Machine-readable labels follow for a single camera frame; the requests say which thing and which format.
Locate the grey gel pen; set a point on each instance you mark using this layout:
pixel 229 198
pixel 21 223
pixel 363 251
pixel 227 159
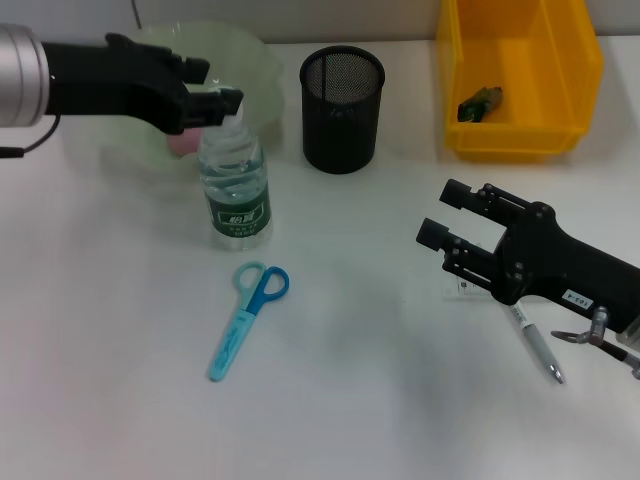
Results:
pixel 542 352

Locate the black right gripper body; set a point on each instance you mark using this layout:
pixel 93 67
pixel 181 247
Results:
pixel 550 260

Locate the green glass fruit plate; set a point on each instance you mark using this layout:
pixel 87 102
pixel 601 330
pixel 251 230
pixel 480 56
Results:
pixel 250 55

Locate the clear green-label water bottle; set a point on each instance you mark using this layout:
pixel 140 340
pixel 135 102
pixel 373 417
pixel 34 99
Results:
pixel 235 200

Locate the pink peach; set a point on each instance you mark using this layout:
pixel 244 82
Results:
pixel 185 142

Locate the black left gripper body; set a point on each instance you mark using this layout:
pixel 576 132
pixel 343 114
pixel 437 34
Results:
pixel 115 80

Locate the blue capped scissors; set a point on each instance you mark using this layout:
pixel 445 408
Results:
pixel 247 310

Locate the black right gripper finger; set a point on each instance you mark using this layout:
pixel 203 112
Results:
pixel 456 194
pixel 432 234

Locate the clear plastic ruler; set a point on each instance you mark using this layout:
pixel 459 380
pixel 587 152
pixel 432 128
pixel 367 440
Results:
pixel 470 289

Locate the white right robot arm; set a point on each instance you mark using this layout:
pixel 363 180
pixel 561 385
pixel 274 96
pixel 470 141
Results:
pixel 632 332

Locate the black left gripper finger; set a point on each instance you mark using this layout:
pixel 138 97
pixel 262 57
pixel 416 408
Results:
pixel 210 107
pixel 195 70

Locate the green plastic wrapper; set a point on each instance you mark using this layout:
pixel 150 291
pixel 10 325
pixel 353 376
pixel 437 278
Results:
pixel 480 104

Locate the yellow plastic storage bin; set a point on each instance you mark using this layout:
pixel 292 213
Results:
pixel 520 65

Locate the black mesh pen holder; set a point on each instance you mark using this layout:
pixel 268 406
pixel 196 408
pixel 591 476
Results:
pixel 340 115

